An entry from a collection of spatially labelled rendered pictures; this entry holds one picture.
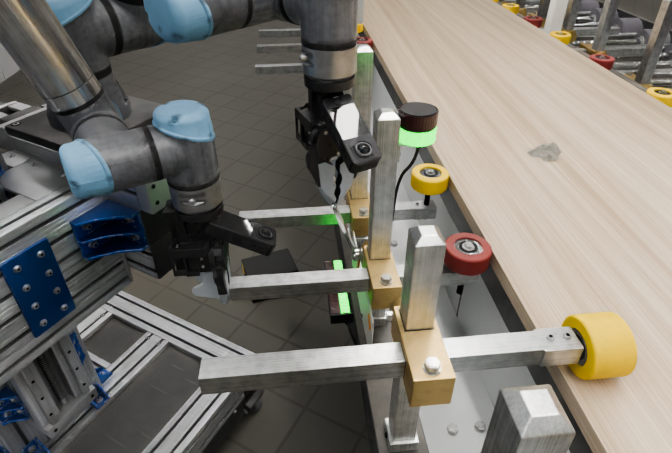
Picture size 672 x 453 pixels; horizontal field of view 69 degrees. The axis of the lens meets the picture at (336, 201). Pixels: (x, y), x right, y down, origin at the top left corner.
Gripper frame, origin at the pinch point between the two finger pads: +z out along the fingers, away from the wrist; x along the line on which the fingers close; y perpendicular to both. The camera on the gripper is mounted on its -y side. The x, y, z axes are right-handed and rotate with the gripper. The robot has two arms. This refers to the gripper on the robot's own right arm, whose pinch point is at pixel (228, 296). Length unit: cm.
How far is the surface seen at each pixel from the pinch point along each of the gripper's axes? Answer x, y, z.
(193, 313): -77, 29, 83
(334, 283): 1.6, -18.4, -2.9
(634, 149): -31, -92, -7
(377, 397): 13.7, -24.5, 12.6
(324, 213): -23.6, -18.7, 0.3
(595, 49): -119, -134, -3
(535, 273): 7, -51, -7
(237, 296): 1.6, -1.8, -1.5
